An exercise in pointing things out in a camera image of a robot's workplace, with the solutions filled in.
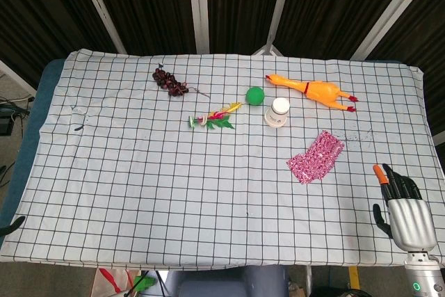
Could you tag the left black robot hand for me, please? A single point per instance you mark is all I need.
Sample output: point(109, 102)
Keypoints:
point(12, 226)

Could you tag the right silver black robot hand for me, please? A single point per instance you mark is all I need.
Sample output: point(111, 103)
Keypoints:
point(412, 222)

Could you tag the green plastic toy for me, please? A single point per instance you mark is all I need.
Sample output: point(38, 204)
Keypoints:
point(144, 283)

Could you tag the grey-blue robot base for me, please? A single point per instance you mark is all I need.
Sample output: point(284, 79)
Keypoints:
point(226, 283)

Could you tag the colourful feather shuttlecock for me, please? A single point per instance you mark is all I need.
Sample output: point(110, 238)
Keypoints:
point(215, 119)

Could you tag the white paper cup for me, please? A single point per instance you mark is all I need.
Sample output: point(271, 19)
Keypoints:
point(278, 113)

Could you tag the yellow rubber chicken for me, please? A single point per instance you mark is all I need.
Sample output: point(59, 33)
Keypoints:
point(318, 90)

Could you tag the dark red grape bunch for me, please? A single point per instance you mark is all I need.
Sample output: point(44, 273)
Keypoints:
point(168, 82)

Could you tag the green ball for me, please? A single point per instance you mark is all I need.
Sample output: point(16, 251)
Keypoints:
point(255, 96)

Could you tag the blue padded table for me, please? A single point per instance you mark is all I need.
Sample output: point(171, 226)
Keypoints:
point(41, 102)

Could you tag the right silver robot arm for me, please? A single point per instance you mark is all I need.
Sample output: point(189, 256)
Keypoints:
point(426, 272)

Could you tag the white frame pole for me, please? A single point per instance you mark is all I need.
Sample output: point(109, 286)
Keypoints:
point(278, 8)
point(389, 12)
point(101, 8)
point(200, 8)

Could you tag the checked white tablecloth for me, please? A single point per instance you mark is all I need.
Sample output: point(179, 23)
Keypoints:
point(139, 189)

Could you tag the red white bag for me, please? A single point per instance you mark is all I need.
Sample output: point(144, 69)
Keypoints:
point(111, 283)

